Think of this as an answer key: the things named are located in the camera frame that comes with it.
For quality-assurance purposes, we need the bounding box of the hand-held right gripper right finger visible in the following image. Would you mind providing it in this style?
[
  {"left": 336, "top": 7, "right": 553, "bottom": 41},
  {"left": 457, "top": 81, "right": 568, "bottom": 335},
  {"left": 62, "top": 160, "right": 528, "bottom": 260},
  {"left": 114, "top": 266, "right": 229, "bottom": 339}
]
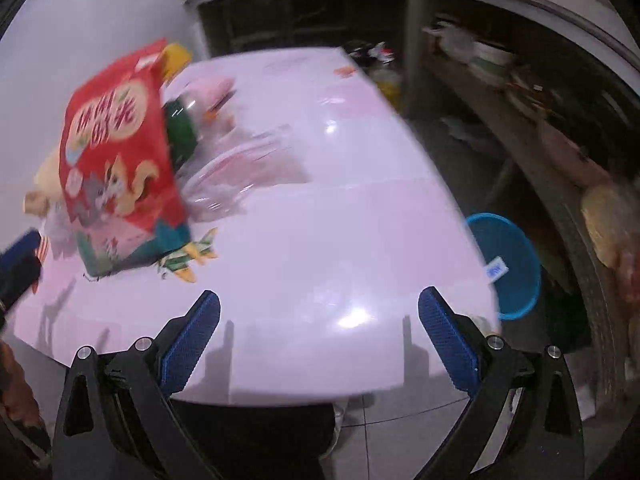
[{"left": 417, "top": 286, "right": 586, "bottom": 480}]

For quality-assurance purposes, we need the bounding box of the clear plastic bag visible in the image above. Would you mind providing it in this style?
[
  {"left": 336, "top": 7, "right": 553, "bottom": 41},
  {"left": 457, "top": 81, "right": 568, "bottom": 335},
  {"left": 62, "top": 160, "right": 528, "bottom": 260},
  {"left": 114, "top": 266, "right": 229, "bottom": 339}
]
[{"left": 175, "top": 125, "right": 311, "bottom": 223}]

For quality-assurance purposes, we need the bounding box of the yellow food bag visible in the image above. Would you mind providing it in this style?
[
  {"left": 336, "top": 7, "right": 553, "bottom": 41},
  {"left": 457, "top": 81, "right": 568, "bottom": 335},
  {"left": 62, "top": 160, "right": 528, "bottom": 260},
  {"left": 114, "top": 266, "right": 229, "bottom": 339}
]
[{"left": 580, "top": 180, "right": 640, "bottom": 271}]

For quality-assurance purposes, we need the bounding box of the stack of white bowls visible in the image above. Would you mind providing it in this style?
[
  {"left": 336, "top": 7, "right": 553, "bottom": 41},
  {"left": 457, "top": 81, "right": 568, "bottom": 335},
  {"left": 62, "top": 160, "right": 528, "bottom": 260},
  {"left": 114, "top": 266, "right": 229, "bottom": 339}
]
[{"left": 470, "top": 40, "right": 516, "bottom": 86}]

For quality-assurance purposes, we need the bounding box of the cooking oil bottle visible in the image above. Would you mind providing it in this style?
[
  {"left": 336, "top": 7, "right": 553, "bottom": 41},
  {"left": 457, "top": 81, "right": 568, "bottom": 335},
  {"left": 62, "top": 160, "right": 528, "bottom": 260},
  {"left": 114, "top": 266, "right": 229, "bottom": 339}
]
[{"left": 372, "top": 67, "right": 403, "bottom": 106}]

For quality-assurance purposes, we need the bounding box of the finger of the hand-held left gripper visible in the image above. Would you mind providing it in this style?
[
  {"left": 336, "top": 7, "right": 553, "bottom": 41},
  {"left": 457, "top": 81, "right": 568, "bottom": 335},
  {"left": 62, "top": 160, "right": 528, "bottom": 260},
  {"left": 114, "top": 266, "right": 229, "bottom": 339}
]
[{"left": 0, "top": 230, "right": 44, "bottom": 314}]

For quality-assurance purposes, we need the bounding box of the yellow wrapper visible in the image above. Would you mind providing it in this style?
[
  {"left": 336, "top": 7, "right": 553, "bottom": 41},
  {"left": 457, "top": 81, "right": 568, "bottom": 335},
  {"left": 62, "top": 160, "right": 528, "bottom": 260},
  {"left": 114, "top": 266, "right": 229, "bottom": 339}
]
[{"left": 160, "top": 42, "right": 193, "bottom": 83}]

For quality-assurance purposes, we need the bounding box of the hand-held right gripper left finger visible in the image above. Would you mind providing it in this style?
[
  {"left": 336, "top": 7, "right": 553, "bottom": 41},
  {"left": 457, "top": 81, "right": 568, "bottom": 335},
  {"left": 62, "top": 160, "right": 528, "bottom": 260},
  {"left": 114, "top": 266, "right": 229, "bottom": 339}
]
[{"left": 52, "top": 289, "right": 223, "bottom": 480}]

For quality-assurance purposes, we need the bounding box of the green plastic bottle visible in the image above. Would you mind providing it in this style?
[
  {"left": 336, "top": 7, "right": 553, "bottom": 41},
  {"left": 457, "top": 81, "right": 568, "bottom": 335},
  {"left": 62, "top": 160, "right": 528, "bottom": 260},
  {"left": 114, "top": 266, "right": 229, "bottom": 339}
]
[{"left": 161, "top": 91, "right": 211, "bottom": 173}]

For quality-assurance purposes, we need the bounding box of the grey perforated shelf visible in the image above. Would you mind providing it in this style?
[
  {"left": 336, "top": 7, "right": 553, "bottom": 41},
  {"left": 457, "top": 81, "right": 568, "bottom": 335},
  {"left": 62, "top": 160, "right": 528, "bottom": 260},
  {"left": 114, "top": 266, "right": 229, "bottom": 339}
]
[{"left": 425, "top": 50, "right": 631, "bottom": 401}]

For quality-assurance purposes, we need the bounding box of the pink plastic packet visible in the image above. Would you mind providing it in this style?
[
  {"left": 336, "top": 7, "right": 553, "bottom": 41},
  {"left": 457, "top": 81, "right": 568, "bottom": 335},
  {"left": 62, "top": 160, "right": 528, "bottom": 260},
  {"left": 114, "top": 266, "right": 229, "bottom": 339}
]
[{"left": 182, "top": 75, "right": 236, "bottom": 111}]

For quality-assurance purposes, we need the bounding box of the red snack bag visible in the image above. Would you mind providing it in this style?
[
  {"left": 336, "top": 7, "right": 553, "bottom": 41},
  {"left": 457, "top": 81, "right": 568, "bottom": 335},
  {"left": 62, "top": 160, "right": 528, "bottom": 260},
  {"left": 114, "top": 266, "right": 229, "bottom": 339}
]
[{"left": 57, "top": 39, "right": 193, "bottom": 278}]

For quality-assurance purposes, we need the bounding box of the blue plastic basket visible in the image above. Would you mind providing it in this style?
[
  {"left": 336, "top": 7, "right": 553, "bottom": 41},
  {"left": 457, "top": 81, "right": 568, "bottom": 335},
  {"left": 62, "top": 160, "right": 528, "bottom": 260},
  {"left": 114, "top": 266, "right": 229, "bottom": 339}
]
[{"left": 465, "top": 212, "right": 542, "bottom": 321}]

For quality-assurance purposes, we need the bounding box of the white plastic bag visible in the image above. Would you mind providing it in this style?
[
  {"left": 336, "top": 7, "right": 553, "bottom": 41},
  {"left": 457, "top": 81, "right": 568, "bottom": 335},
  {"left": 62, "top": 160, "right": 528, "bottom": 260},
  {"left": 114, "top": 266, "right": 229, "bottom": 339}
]
[{"left": 425, "top": 20, "right": 476, "bottom": 61}]

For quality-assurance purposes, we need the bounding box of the white cloth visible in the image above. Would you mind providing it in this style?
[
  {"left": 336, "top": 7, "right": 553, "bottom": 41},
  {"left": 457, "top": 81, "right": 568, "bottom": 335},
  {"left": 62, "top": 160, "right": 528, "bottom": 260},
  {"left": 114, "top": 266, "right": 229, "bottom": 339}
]
[{"left": 440, "top": 115, "right": 496, "bottom": 148}]

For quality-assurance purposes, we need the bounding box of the pink basin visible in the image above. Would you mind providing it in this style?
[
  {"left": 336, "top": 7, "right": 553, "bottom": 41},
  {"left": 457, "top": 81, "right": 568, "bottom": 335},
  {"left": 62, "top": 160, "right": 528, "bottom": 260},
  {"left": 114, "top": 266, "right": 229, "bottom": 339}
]
[{"left": 537, "top": 120, "right": 616, "bottom": 186}]

